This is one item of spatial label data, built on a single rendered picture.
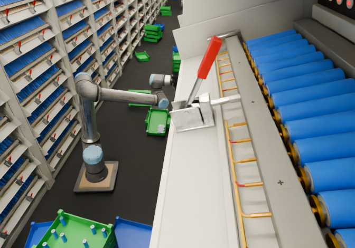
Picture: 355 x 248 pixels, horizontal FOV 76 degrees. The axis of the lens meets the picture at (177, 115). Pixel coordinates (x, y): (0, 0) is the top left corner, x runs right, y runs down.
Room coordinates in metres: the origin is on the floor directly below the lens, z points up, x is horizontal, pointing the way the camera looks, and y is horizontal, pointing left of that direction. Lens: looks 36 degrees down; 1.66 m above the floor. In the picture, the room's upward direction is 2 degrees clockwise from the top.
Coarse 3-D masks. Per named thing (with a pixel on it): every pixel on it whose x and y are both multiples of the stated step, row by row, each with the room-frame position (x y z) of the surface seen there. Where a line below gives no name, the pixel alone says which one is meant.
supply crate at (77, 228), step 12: (60, 216) 0.62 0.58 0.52; (72, 216) 0.62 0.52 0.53; (60, 228) 0.58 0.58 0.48; (72, 228) 0.58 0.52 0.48; (84, 228) 0.58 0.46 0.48; (96, 228) 0.58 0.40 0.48; (108, 228) 0.55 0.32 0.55; (48, 240) 0.52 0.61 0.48; (60, 240) 0.52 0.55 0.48; (72, 240) 0.52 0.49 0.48; (96, 240) 0.53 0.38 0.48; (108, 240) 0.51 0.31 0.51
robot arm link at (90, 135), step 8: (80, 80) 1.35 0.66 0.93; (88, 80) 1.37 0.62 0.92; (80, 104) 1.37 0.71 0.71; (88, 104) 1.37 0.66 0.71; (80, 112) 1.37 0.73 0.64; (88, 112) 1.37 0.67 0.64; (88, 120) 1.36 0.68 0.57; (88, 128) 1.36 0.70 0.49; (96, 128) 1.41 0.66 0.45; (88, 136) 1.36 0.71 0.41; (96, 136) 1.40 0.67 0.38; (88, 144) 1.34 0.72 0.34; (96, 144) 1.36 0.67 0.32
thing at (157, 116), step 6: (150, 108) 2.10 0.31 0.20; (150, 114) 2.07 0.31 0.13; (156, 114) 2.10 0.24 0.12; (162, 114) 2.10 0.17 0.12; (150, 120) 2.02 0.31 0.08; (156, 120) 2.03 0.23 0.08; (162, 120) 2.03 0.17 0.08; (150, 126) 1.96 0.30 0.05; (156, 126) 1.96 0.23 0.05; (150, 132) 1.85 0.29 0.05; (156, 132) 1.89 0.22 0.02
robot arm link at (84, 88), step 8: (80, 88) 1.28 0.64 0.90; (88, 88) 1.28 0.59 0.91; (96, 88) 1.30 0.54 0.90; (104, 88) 1.35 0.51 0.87; (80, 96) 1.29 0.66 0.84; (88, 96) 1.26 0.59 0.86; (96, 96) 1.26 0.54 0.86; (104, 96) 1.30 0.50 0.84; (112, 96) 1.32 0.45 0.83; (120, 96) 1.35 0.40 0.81; (128, 96) 1.37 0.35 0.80; (136, 96) 1.40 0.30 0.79; (144, 96) 1.43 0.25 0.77; (152, 96) 1.46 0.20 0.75; (160, 96) 1.50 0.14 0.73; (144, 104) 1.43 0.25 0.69; (152, 104) 1.44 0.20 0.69; (160, 104) 1.44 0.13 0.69; (168, 104) 1.48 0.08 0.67
